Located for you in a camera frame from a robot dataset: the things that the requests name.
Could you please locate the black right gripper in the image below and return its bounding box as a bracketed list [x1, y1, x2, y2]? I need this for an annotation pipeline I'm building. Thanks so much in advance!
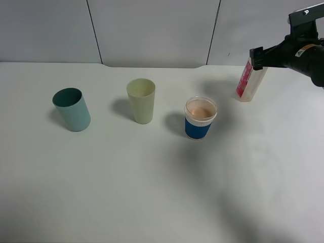
[250, 35, 311, 70]

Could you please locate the pink labelled drink bottle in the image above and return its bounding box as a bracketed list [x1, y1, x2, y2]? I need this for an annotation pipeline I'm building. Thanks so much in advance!
[236, 57, 268, 102]

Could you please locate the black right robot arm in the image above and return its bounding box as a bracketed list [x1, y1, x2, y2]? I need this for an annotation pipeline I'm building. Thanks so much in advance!
[250, 35, 323, 88]

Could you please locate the clear cup with blue sleeve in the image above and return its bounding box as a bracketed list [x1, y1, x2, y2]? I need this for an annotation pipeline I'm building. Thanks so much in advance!
[184, 96, 218, 140]

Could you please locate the pale yellow plastic cup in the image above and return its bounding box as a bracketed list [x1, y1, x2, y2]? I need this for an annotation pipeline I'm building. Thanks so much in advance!
[127, 78, 155, 124]

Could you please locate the teal plastic cup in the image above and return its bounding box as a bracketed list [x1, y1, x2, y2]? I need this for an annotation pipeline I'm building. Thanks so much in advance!
[52, 88, 91, 132]

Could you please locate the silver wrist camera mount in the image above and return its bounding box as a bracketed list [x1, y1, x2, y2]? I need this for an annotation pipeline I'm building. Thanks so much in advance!
[288, 3, 323, 39]

